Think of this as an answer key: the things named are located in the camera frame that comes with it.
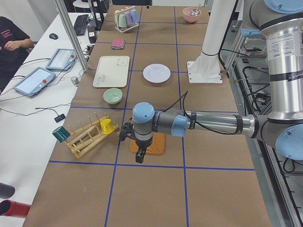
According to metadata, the purple pastel cup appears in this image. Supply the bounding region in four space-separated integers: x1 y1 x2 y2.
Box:
124 11 133 26

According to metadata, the pink grey cloth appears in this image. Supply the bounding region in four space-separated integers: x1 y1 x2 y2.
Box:
111 39 125 50

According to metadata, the black keyboard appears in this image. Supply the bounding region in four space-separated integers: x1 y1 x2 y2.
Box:
73 14 89 36

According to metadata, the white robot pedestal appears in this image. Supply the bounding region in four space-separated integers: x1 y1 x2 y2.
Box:
187 0 238 83

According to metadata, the aluminium frame post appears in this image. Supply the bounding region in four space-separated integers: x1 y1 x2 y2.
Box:
54 0 89 72

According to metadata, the teach pendant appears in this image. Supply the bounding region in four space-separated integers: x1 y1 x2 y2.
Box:
46 48 77 71
13 67 56 97

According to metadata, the dark green cup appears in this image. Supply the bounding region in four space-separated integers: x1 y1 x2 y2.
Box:
52 126 71 143

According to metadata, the blue pastel cup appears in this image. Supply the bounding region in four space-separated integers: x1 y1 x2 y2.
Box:
130 9 139 23

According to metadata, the small black device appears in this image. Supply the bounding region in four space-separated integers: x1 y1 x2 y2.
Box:
54 114 66 122

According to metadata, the black bottle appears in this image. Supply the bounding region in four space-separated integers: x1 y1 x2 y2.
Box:
0 183 15 199

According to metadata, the small metal cylinder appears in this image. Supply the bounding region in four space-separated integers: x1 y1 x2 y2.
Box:
71 76 80 87

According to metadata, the pink bowl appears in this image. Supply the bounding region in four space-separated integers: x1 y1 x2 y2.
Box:
182 7 202 23

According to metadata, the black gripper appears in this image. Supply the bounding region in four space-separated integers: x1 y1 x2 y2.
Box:
135 138 152 164

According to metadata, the white wire cup holder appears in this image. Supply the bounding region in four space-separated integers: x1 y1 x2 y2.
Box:
114 6 139 33

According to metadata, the black computer mouse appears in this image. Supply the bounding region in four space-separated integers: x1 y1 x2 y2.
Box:
49 33 58 40

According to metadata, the near teach pendant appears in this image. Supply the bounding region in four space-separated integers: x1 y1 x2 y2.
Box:
13 67 56 97

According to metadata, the yellow cup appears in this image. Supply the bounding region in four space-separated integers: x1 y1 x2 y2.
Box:
100 118 115 134

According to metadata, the metal scoop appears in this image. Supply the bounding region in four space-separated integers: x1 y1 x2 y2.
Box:
189 3 201 17

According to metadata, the brown wooden tray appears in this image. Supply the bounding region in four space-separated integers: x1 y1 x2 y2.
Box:
129 132 166 156

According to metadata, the green bowl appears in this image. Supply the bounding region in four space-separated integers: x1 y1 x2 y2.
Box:
103 88 123 105

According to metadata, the seated person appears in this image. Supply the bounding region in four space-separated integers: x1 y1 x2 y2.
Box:
0 17 34 91

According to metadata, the far teach pendant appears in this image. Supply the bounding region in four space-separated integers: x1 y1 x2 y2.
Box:
46 48 77 71

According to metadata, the wooden cup rack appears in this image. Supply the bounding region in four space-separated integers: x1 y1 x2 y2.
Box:
64 113 119 158

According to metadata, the cream bear tray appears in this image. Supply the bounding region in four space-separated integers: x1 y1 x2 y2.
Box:
93 56 130 88

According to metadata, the green pastel cup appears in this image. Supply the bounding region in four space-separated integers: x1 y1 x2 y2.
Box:
118 14 127 29

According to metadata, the white round plate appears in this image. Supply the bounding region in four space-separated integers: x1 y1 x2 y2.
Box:
143 63 171 83

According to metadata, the red bottle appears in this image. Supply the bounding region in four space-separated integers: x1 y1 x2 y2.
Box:
0 200 31 218

